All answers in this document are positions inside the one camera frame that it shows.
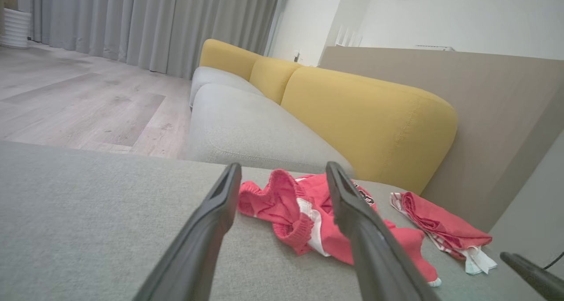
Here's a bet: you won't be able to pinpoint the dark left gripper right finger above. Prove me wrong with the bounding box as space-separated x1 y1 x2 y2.
325 161 441 301

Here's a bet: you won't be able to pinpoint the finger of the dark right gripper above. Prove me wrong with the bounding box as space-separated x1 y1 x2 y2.
500 251 564 301

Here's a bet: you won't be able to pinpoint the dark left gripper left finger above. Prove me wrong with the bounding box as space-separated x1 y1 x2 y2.
132 162 242 301

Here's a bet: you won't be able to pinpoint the red shorts with white stripe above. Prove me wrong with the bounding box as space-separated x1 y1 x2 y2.
238 169 442 287

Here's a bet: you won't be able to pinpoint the red basketball jersey number 23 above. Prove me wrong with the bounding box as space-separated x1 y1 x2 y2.
390 192 497 275

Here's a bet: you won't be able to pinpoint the grey sofa seat cushion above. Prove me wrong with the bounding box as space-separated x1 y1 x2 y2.
185 83 354 176
189 66 265 108

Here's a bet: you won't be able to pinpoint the yellow sofa backrest cushion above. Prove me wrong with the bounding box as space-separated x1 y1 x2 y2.
199 39 263 82
249 56 305 106
281 66 458 196

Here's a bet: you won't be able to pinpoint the large grey sofa seat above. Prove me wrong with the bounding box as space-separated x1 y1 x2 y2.
0 140 547 301

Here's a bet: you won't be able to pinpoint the beige panel behind sofa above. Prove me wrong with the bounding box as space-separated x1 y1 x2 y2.
318 45 564 234

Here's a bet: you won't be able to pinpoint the grey pleated curtain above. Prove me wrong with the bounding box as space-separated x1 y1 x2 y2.
31 0 279 80

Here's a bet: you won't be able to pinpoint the white ribbed plant pot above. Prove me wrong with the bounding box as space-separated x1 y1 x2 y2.
0 8 32 49

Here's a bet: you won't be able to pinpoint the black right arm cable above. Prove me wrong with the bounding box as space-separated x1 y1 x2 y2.
543 251 564 270

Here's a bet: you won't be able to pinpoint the white slatted wall object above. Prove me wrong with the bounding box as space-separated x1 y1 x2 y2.
335 26 363 48

